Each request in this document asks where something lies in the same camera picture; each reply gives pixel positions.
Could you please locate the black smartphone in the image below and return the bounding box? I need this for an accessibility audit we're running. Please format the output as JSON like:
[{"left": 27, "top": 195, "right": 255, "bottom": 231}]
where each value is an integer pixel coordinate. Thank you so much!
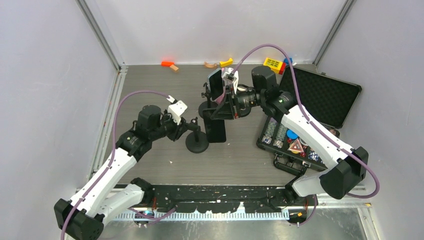
[{"left": 202, "top": 108, "right": 227, "bottom": 144}]

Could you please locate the purple poker chip stack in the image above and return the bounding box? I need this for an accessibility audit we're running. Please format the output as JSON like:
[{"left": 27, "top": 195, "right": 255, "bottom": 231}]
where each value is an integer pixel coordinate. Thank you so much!
[{"left": 264, "top": 118, "right": 278, "bottom": 138}]

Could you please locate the blue round game chip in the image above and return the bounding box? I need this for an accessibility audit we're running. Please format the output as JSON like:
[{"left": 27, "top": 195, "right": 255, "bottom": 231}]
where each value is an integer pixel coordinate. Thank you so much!
[{"left": 286, "top": 129, "right": 298, "bottom": 140}]

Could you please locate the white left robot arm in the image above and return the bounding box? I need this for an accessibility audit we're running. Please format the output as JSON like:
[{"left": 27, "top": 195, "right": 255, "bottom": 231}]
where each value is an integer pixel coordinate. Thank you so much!
[{"left": 54, "top": 100, "right": 188, "bottom": 240}]

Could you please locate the red triangle game piece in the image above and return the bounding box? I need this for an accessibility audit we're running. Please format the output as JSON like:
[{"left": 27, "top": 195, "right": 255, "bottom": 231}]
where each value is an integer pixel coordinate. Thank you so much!
[{"left": 287, "top": 138, "right": 304, "bottom": 154}]

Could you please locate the black foam-lined case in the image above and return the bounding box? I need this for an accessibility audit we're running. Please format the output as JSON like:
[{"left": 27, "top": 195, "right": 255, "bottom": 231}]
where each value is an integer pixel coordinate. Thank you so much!
[{"left": 256, "top": 67, "right": 362, "bottom": 176}]

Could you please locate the blue-green poker chip stack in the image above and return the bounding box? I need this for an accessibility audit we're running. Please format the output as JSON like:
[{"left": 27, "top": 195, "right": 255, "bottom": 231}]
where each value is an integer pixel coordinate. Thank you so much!
[{"left": 275, "top": 124, "right": 288, "bottom": 142}]

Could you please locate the yellow toy brick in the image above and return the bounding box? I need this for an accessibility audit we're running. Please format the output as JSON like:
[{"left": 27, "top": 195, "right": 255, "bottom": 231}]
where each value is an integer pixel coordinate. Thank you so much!
[{"left": 263, "top": 57, "right": 283, "bottom": 74}]

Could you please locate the orange wooden block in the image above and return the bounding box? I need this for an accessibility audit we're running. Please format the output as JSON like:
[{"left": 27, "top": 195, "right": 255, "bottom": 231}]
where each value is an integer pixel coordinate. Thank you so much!
[{"left": 160, "top": 61, "right": 175, "bottom": 67}]

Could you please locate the red toy brick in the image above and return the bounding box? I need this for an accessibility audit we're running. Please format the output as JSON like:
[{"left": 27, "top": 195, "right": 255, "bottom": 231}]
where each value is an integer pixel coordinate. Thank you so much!
[{"left": 278, "top": 62, "right": 287, "bottom": 75}]

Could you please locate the smartphone with clear case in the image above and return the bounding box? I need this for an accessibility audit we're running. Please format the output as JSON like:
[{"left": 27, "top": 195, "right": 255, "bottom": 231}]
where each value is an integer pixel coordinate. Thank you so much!
[{"left": 207, "top": 68, "right": 224, "bottom": 101}]

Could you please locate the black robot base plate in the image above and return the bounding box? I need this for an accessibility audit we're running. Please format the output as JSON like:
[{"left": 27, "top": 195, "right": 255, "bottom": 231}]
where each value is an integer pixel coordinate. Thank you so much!
[{"left": 136, "top": 184, "right": 315, "bottom": 214}]

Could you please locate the yellow arch block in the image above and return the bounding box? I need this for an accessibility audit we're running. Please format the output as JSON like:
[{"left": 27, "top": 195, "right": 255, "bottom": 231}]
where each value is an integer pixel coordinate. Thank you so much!
[{"left": 219, "top": 57, "right": 233, "bottom": 68}]

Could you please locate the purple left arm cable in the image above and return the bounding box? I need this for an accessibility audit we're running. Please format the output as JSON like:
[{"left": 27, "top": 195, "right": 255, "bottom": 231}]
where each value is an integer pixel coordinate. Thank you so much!
[{"left": 60, "top": 90, "right": 178, "bottom": 240}]

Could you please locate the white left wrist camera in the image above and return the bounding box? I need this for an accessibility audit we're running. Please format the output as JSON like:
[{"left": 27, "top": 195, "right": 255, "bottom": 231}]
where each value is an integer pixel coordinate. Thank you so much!
[{"left": 166, "top": 95, "right": 188, "bottom": 125}]

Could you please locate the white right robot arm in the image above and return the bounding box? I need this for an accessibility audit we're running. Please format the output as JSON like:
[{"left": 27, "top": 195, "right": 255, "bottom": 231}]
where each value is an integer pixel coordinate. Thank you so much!
[{"left": 203, "top": 65, "right": 369, "bottom": 205}]

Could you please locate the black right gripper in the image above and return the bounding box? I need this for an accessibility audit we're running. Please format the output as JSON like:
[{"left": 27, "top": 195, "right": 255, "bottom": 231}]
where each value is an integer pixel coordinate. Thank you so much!
[{"left": 211, "top": 83, "right": 265, "bottom": 120}]

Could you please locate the tan wooden block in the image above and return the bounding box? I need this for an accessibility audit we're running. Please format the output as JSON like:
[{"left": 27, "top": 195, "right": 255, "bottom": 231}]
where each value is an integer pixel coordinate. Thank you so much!
[{"left": 170, "top": 64, "right": 179, "bottom": 72}]

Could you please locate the blue toy brick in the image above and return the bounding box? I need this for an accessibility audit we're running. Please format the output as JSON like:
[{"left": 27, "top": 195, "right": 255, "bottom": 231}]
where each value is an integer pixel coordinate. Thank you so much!
[{"left": 283, "top": 57, "right": 293, "bottom": 65}]

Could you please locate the black phone stand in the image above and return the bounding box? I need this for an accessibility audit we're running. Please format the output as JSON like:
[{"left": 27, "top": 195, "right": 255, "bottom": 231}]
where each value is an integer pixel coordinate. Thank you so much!
[
  {"left": 198, "top": 82, "right": 218, "bottom": 119},
  {"left": 185, "top": 117, "right": 209, "bottom": 154}
]

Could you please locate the tan arch block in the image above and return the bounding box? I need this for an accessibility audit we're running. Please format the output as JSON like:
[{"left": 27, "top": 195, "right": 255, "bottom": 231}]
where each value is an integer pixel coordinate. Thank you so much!
[{"left": 203, "top": 61, "right": 218, "bottom": 69}]

